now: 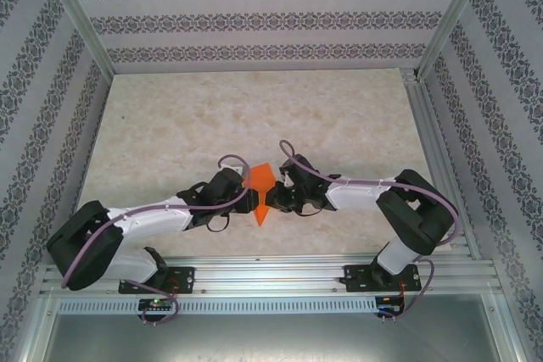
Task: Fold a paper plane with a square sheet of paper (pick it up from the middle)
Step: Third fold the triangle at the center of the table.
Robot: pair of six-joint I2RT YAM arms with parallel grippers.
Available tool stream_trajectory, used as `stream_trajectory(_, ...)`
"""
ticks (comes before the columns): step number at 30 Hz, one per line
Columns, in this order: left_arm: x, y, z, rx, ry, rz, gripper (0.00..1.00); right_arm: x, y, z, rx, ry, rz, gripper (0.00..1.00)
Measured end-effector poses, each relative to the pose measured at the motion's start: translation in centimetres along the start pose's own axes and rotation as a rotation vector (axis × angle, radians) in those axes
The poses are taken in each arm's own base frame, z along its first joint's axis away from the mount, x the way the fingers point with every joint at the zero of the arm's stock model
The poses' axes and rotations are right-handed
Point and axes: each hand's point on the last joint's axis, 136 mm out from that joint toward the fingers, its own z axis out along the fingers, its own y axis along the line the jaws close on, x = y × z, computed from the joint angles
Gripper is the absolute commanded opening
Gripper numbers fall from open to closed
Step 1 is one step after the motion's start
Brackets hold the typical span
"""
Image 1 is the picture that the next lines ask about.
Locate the orange paper sheet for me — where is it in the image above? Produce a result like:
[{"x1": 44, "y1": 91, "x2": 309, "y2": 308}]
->
[{"x1": 242, "y1": 162, "x2": 275, "y2": 227}]

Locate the grey metal sheet panel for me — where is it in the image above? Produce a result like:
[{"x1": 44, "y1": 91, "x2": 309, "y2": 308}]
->
[{"x1": 16, "y1": 293, "x2": 527, "y2": 362}]

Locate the short black left gripper cable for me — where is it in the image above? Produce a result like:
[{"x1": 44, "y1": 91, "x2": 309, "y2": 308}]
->
[{"x1": 207, "y1": 213, "x2": 232, "y2": 234}]

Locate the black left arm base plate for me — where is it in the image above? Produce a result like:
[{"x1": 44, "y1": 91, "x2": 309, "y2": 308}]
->
[{"x1": 118, "y1": 266, "x2": 196, "y2": 295}]

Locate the long aluminium mounting rail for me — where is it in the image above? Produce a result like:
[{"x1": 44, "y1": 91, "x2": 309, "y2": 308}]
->
[{"x1": 40, "y1": 253, "x2": 501, "y2": 295}]

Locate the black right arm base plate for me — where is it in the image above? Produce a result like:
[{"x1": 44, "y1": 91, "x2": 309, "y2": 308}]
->
[{"x1": 342, "y1": 263, "x2": 421, "y2": 294}]

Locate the slotted grey cable duct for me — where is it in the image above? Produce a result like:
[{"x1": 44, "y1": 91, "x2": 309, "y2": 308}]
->
[{"x1": 57, "y1": 297, "x2": 378, "y2": 315}]

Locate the aluminium side rail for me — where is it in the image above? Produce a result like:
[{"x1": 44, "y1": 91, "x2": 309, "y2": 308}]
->
[{"x1": 400, "y1": 69, "x2": 483, "y2": 259}]

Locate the aluminium frame post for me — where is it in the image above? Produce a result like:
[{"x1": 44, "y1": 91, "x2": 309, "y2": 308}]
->
[
  {"x1": 417, "y1": 0, "x2": 495, "y2": 79},
  {"x1": 37, "y1": 0, "x2": 115, "y2": 77}
]

